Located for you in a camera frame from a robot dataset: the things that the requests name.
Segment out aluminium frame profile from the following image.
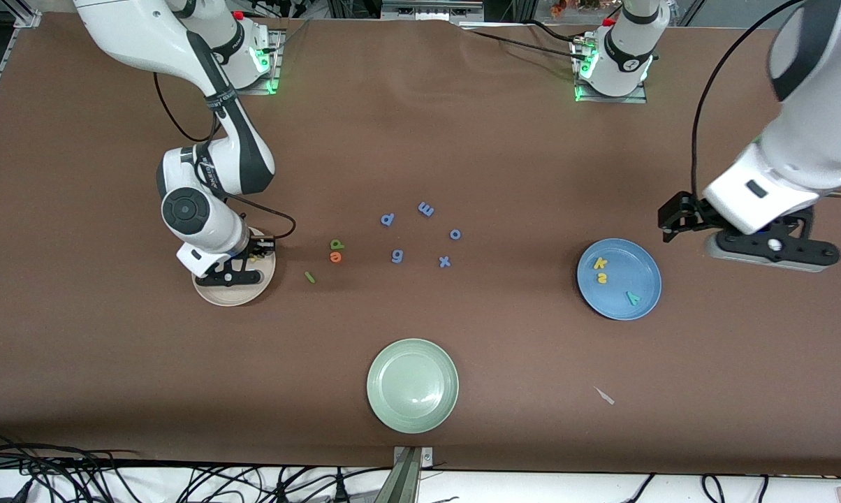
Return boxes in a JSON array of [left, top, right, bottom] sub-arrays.
[[0, 0, 44, 140]]

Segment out pale green plate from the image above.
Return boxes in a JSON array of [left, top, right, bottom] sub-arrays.
[[366, 338, 460, 435]]

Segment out blue plate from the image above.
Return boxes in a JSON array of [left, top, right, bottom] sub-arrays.
[[576, 238, 663, 321]]

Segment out grey metal box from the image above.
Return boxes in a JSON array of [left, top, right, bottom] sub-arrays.
[[381, 0, 485, 22]]

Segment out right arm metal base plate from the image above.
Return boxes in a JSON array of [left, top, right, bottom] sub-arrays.
[[206, 28, 282, 95]]

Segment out brown table mat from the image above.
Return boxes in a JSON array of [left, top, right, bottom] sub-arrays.
[[0, 13, 841, 477]]

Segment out tangled black cables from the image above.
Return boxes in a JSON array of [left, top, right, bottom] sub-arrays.
[[0, 432, 393, 503]]

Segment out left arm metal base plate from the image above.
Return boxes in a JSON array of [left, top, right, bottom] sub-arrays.
[[574, 38, 648, 104]]

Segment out orange decorative object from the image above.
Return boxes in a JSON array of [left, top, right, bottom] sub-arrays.
[[550, 0, 606, 19]]

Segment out metal table bracket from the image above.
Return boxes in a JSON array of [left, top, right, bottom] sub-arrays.
[[391, 446, 434, 503]]

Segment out beige brown plate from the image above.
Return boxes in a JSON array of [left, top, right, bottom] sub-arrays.
[[192, 227, 277, 307]]

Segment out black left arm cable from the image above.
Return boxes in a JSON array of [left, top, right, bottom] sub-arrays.
[[690, 0, 809, 203]]

